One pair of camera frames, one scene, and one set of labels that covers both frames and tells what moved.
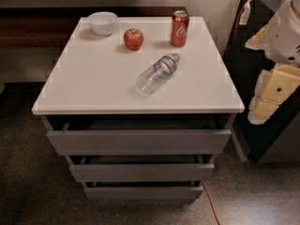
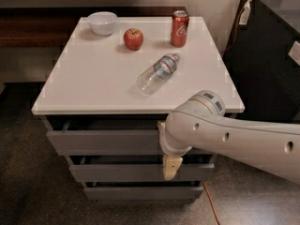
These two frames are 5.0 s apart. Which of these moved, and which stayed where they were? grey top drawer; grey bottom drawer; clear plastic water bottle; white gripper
Moved: white gripper
Stayed: grey bottom drawer; grey top drawer; clear plastic water bottle
